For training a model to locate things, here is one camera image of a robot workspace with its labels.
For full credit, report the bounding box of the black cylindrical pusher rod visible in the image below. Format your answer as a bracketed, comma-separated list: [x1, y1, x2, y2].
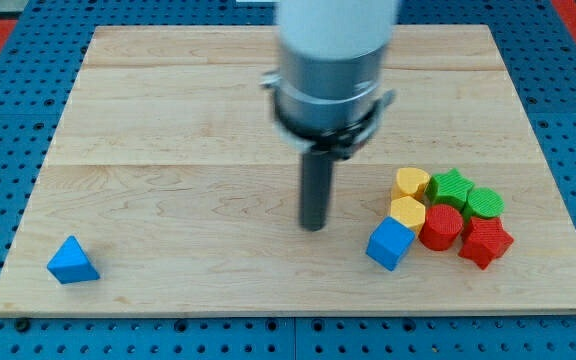
[299, 152, 334, 231]

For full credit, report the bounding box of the blue triangle block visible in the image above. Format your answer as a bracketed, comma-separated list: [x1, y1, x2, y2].
[47, 236, 100, 284]

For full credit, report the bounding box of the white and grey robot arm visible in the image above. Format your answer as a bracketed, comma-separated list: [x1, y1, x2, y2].
[262, 0, 401, 231]

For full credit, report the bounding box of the light wooden board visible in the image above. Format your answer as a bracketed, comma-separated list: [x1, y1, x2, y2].
[0, 25, 576, 318]

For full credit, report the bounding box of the yellow heart block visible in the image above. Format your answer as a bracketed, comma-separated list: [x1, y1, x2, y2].
[391, 167, 430, 200]

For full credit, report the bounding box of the blue cube block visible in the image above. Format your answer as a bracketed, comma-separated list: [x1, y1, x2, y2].
[366, 217, 415, 271]

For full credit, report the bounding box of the yellow hexagon block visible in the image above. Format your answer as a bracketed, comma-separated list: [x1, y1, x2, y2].
[389, 196, 426, 235]

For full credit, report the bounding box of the green star block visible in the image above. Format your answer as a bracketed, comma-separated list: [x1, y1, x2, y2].
[425, 168, 475, 212]

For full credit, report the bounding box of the red cylinder block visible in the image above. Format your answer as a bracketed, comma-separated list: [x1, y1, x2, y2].
[419, 204, 464, 251]

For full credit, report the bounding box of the green cylinder block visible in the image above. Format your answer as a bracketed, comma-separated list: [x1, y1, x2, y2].
[462, 188, 505, 222]

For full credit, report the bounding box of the red star block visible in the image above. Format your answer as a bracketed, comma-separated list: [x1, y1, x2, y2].
[458, 216, 514, 270]

